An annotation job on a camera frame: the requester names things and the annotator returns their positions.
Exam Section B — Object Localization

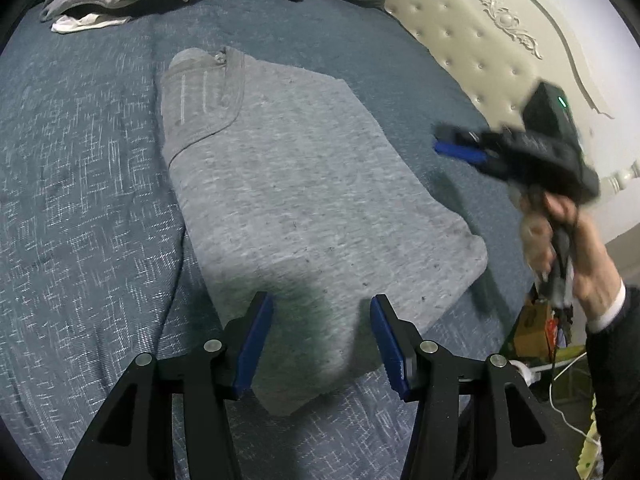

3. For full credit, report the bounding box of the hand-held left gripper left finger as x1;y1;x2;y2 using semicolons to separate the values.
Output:
62;291;274;480

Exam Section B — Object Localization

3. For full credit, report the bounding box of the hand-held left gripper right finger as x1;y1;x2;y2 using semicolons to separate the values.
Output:
371;294;568;480

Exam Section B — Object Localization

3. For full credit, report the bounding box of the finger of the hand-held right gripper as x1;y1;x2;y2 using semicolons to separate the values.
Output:
434;122;481;148
432;140;488;167

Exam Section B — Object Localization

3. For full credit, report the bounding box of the grey knit sweater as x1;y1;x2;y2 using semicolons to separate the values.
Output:
159;46;488;417

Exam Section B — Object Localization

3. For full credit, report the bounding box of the person's right forearm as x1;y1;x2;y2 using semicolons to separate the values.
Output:
582;280;640;480

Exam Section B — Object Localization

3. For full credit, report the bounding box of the person's right hand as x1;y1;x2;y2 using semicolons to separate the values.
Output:
520;192;626;333

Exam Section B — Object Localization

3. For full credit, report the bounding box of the cream tufted headboard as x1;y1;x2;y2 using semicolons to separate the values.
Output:
384;0;640;201

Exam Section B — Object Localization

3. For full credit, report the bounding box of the brown cardboard box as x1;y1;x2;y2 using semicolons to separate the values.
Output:
512;300;556;356

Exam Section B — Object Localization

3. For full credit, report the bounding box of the white garment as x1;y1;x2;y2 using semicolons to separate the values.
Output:
51;12;132;35

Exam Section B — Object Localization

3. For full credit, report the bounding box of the white cable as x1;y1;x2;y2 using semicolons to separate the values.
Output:
547;350;601;446

